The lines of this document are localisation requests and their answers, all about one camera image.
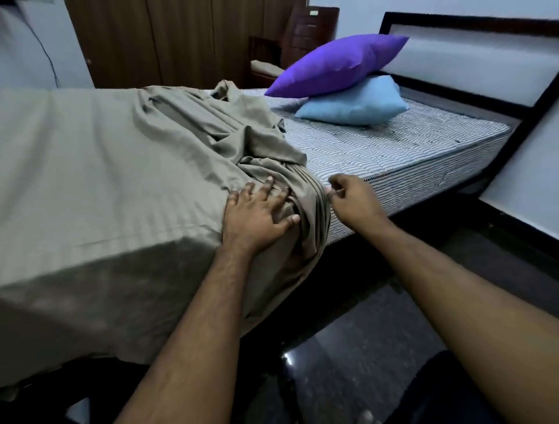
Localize person's right hand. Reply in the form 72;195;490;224
327;174;392;233

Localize person's left hand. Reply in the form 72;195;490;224
222;176;301;256

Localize light blue pillow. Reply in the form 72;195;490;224
295;75;411;128

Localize purple dotted pillow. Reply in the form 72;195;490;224
264;34;410;99

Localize plain taupe bed sheet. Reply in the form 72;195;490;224
0;80;332;385

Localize beige striped bed sheet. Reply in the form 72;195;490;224
251;59;285;77

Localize brown wooden wardrobe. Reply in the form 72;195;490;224
64;0;306;90

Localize person's left forearm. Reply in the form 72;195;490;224
115;244;254;424

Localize person's right forearm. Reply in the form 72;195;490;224
371;220;559;424

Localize person's dark trousers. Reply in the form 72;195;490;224
384;349;503;424

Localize white striped mattress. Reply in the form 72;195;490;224
242;87;512;243

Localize maroon plastic chair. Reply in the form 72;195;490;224
249;5;341;88

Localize dark wooden bed frame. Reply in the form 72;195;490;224
378;12;559;206

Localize thin black wall cable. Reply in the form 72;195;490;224
26;13;60;88

